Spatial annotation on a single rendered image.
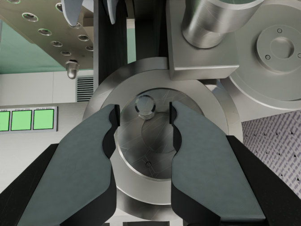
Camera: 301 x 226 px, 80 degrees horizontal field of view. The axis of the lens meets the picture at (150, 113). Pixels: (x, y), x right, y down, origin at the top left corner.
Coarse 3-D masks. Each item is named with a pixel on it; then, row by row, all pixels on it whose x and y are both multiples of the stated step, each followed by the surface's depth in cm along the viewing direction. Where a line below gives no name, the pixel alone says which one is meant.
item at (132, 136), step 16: (160, 96) 15; (176, 96) 15; (128, 112) 15; (160, 112) 15; (128, 128) 14; (144, 128) 15; (160, 128) 14; (128, 144) 14; (144, 144) 14; (160, 144) 14; (128, 160) 14; (144, 160) 14; (160, 160) 14; (144, 176) 14; (160, 176) 14
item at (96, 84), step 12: (96, 0) 19; (96, 12) 19; (96, 24) 19; (108, 24) 24; (120, 24) 34; (96, 36) 18; (108, 36) 23; (120, 36) 34; (96, 48) 18; (108, 48) 23; (120, 48) 33; (96, 60) 18; (108, 60) 23; (120, 60) 32; (96, 72) 18; (108, 72) 22; (96, 84) 18
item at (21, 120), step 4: (16, 112) 49; (20, 112) 49; (24, 112) 49; (28, 112) 49; (16, 116) 49; (20, 116) 49; (24, 116) 49; (28, 116) 49; (12, 120) 49; (16, 120) 49; (20, 120) 49; (24, 120) 49; (28, 120) 49; (12, 124) 49; (16, 124) 49; (20, 124) 49; (24, 124) 49; (28, 124) 49; (12, 128) 49; (16, 128) 49; (20, 128) 49; (24, 128) 49; (28, 128) 49
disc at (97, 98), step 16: (128, 64) 18; (144, 64) 17; (160, 64) 17; (112, 80) 17; (208, 80) 17; (96, 96) 17; (224, 96) 17; (224, 112) 17; (240, 128) 16; (128, 208) 15; (144, 208) 15; (160, 208) 15
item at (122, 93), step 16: (128, 80) 16; (144, 80) 16; (160, 80) 16; (192, 80) 16; (112, 96) 16; (128, 96) 16; (192, 96) 16; (208, 96) 16; (208, 112) 16; (224, 128) 15; (112, 160) 15; (128, 176) 15; (128, 192) 15; (144, 192) 15; (160, 192) 15
